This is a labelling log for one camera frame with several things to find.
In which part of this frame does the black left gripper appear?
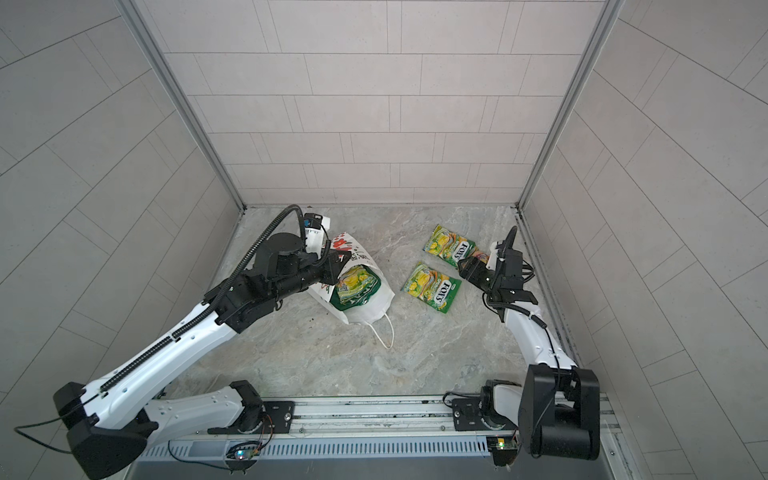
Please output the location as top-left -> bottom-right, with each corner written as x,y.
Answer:
267,249 -> 355,305

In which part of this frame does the orange Fox's candy packet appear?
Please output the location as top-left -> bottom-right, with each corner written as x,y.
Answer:
472,249 -> 489,264

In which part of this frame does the green fox's candy packet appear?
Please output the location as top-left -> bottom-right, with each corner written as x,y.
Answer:
330,265 -> 382,311
401,262 -> 462,313
423,224 -> 476,268

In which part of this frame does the white floral paper bag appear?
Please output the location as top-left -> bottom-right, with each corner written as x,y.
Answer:
308,232 -> 395,349

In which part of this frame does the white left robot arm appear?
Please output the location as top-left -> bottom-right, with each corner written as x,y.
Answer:
53,233 -> 352,479

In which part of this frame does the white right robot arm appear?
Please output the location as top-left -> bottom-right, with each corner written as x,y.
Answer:
458,228 -> 600,461

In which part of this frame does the right circuit board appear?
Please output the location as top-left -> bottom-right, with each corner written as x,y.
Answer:
486,435 -> 519,467

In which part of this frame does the circuit board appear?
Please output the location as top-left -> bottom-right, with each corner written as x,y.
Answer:
225,440 -> 262,462
486,435 -> 519,467

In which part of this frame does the left circuit board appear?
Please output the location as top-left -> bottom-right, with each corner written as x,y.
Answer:
225,440 -> 262,462

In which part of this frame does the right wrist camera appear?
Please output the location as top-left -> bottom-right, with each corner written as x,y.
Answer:
486,241 -> 501,271

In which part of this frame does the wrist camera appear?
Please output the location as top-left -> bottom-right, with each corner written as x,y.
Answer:
486,241 -> 501,271
303,212 -> 331,257

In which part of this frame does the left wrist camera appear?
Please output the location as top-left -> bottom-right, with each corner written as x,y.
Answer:
303,212 -> 331,257

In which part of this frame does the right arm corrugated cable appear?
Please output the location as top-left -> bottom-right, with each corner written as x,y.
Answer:
497,225 -> 562,361

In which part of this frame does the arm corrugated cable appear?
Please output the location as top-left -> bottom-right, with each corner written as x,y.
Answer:
98,204 -> 307,394
497,225 -> 562,361

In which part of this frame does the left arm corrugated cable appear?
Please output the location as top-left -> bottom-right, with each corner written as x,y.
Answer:
98,204 -> 307,394

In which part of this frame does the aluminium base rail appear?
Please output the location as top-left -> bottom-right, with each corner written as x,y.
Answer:
124,394 -> 637,479

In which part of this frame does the aluminium right corner post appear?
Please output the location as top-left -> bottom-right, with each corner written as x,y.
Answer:
516,0 -> 623,212

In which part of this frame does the aluminium corner post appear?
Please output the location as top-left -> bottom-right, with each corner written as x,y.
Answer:
516,0 -> 623,212
115,0 -> 246,214

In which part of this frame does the aluminium left corner post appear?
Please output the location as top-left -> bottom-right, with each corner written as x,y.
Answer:
115,0 -> 246,214

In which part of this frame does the black loose cable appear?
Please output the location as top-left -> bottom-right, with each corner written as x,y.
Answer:
13,395 -> 100,456

